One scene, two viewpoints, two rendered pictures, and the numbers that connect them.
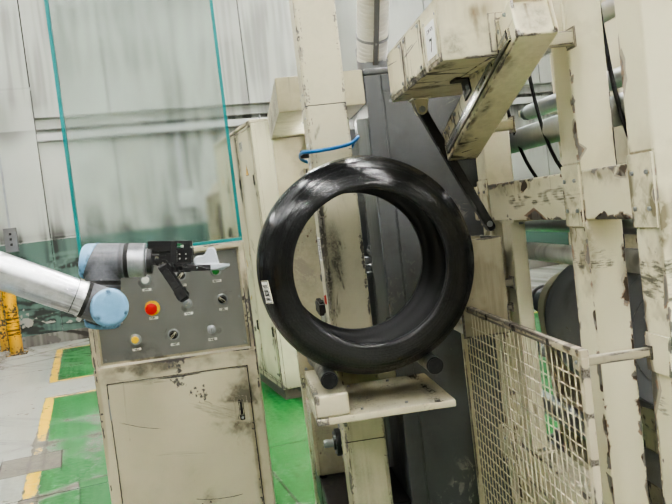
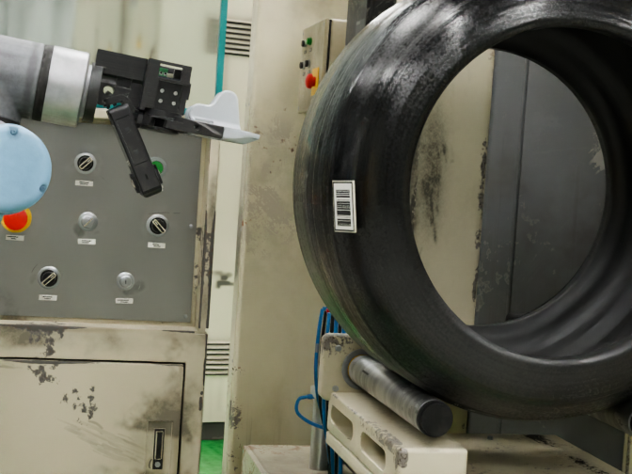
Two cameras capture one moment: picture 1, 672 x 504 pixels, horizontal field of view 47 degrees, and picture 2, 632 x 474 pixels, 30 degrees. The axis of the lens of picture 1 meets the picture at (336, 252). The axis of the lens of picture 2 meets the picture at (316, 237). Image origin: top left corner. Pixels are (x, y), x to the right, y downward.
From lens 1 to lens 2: 0.71 m
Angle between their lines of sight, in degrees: 7
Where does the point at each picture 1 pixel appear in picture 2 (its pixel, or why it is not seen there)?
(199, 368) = (90, 354)
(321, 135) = not seen: outside the picture
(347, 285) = (443, 236)
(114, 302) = (23, 158)
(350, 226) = (470, 120)
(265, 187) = not seen: hidden behind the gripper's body
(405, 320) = (557, 324)
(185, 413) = (46, 438)
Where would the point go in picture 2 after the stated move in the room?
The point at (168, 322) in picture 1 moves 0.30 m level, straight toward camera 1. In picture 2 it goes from (42, 252) to (65, 269)
